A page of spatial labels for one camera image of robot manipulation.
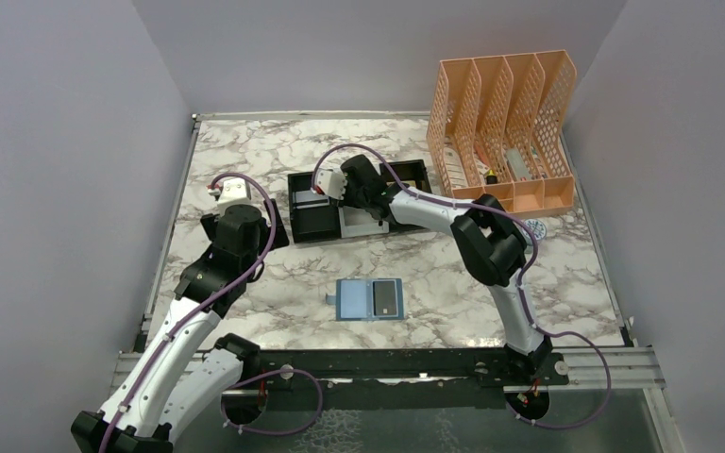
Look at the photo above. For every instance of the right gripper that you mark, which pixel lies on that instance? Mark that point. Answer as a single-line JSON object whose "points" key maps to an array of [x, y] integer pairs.
{"points": [[345, 200]]}

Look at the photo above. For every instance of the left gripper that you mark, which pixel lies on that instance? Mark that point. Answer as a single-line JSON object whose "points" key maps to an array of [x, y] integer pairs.
{"points": [[278, 239]]}

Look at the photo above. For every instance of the blue card holder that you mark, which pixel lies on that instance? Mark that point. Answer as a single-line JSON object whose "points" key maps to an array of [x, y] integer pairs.
{"points": [[353, 300]]}

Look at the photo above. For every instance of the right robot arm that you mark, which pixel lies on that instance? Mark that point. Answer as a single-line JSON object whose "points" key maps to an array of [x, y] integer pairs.
{"points": [[488, 239]]}

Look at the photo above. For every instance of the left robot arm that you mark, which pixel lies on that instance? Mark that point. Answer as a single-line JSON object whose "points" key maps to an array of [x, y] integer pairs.
{"points": [[160, 398]]}

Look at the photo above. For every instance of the black white card tray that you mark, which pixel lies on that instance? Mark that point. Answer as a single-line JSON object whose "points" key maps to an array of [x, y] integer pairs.
{"points": [[331, 222]]}

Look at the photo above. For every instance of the white magnetic stripe card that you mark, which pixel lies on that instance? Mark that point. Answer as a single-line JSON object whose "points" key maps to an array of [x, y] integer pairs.
{"points": [[308, 199]]}

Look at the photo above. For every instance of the white labelled box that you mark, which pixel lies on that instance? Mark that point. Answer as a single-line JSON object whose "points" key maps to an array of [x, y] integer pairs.
{"points": [[454, 168]]}

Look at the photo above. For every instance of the yellow tipped marker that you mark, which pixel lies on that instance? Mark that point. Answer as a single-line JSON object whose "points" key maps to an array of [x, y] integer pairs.
{"points": [[490, 177]]}

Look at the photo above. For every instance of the orange file organizer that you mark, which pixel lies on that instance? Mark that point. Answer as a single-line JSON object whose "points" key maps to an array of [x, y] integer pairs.
{"points": [[486, 105]]}

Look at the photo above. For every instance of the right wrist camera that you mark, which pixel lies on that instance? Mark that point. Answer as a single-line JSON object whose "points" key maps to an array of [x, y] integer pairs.
{"points": [[330, 182]]}

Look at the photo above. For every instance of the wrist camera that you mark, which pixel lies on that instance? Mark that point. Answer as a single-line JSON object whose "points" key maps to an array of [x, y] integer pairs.
{"points": [[330, 182], [230, 192]]}

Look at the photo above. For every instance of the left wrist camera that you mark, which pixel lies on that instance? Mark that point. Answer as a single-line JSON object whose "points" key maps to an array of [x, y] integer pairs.
{"points": [[230, 192]]}

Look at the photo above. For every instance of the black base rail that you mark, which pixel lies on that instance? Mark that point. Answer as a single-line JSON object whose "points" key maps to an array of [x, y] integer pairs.
{"points": [[382, 379]]}

